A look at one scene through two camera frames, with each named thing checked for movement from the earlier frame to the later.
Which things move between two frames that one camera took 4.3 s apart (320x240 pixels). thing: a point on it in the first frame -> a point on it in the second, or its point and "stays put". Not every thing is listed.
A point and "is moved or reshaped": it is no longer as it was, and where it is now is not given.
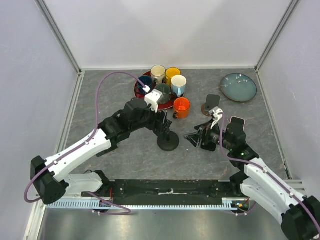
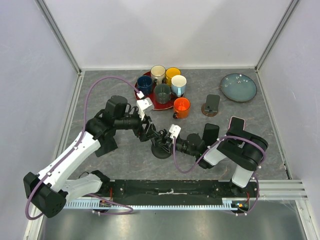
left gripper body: x=157 y=126 -> x=139 y=131
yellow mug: x=170 y=72 stays put
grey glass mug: x=167 y=93 stays put
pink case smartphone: x=237 y=124 stays put
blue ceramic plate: x=238 y=87 stays put
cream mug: x=158 y=73 stays put
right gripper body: x=212 y=135 -> x=170 y=143
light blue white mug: x=178 y=84 stays put
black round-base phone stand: x=168 y=141 is moved or reshaped
